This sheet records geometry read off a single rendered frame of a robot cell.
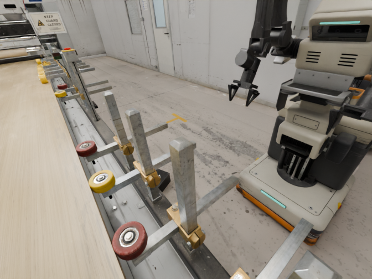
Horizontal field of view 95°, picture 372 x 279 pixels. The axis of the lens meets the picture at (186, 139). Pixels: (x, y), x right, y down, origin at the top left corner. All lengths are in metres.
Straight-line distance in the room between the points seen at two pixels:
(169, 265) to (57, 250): 0.37
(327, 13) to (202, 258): 0.98
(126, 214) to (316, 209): 1.16
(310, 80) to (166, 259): 0.98
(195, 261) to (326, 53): 0.96
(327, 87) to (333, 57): 0.12
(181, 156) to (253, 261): 1.20
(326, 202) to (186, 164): 1.27
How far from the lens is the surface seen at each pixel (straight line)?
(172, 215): 0.59
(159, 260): 0.77
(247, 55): 0.80
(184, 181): 0.37
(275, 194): 1.42
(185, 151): 0.32
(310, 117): 1.09
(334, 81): 0.99
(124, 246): 0.49
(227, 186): 0.67
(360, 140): 1.37
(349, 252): 1.73
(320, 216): 1.42
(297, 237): 0.59
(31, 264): 0.59
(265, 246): 1.51
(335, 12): 0.94
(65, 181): 0.74
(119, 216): 0.90
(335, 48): 0.99
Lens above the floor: 1.33
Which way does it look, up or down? 35 degrees down
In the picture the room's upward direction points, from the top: 5 degrees counter-clockwise
